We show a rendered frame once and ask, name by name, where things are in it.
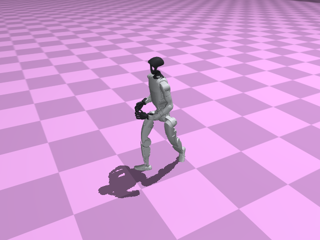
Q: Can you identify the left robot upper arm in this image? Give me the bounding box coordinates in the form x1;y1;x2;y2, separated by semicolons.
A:
159;81;173;109

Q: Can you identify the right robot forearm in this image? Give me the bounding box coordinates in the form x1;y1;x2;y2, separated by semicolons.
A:
145;94;152;104

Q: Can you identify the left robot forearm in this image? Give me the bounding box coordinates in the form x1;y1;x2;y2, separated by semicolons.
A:
148;105;172;120

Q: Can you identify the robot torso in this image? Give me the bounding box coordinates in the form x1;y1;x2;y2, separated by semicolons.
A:
148;74;170;122

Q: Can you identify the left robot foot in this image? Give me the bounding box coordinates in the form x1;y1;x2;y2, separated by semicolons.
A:
178;146;186;163

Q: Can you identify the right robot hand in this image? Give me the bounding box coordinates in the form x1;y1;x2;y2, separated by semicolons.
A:
134;98;147;112

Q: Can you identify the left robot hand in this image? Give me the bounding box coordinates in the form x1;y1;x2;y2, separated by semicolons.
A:
135;108;153;120

